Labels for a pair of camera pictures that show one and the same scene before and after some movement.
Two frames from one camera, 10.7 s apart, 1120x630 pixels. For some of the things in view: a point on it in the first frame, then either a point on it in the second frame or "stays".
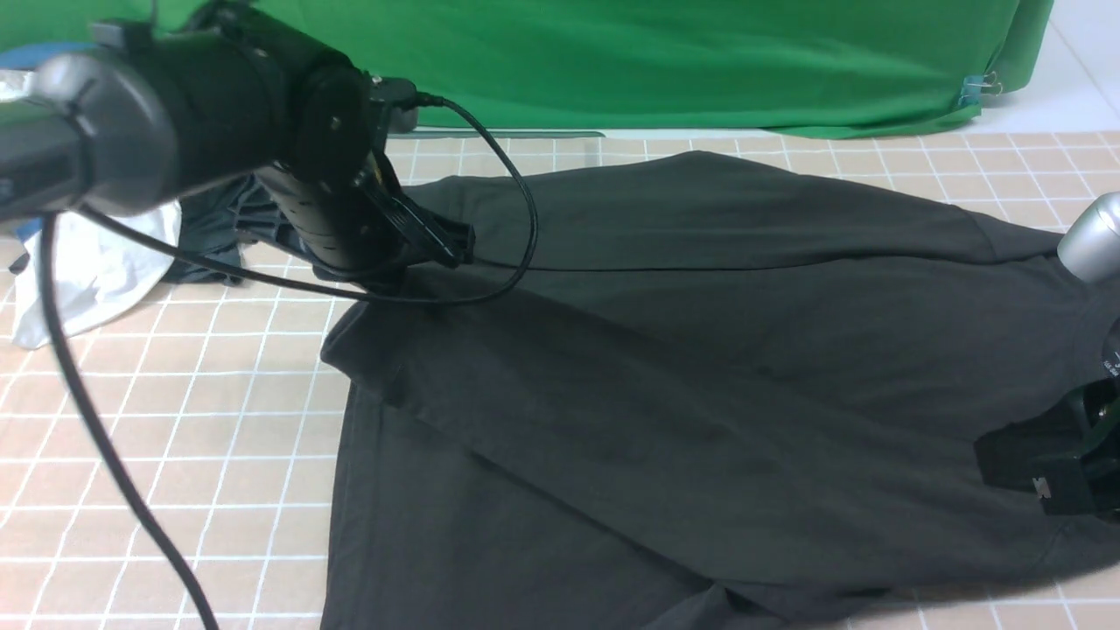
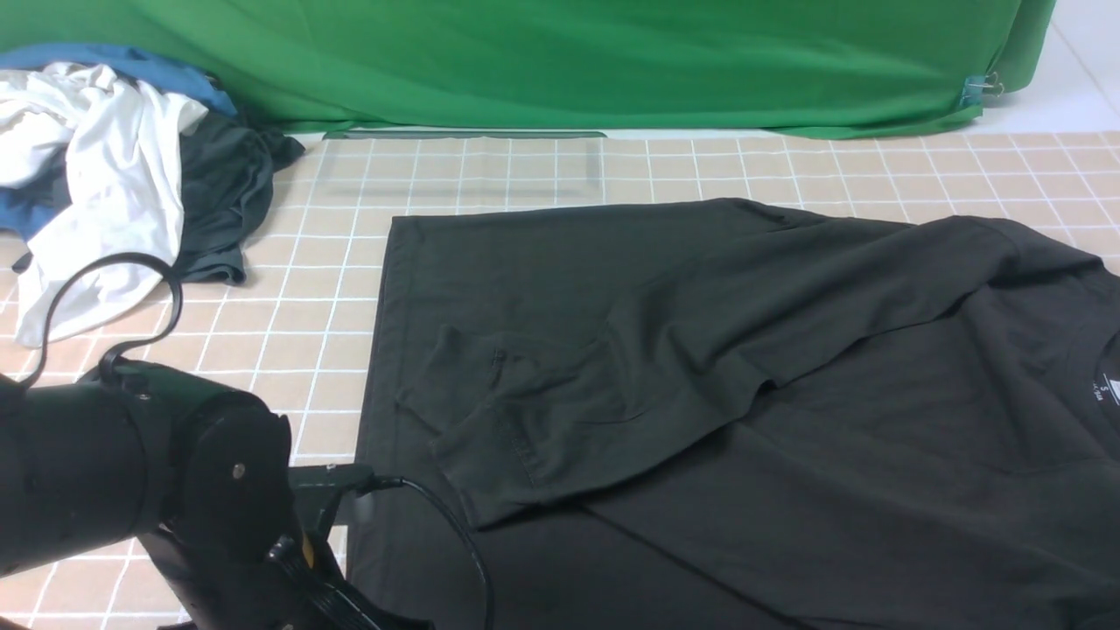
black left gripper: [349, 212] -> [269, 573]
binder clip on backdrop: [977, 88] stays
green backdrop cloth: [919, 68] stays
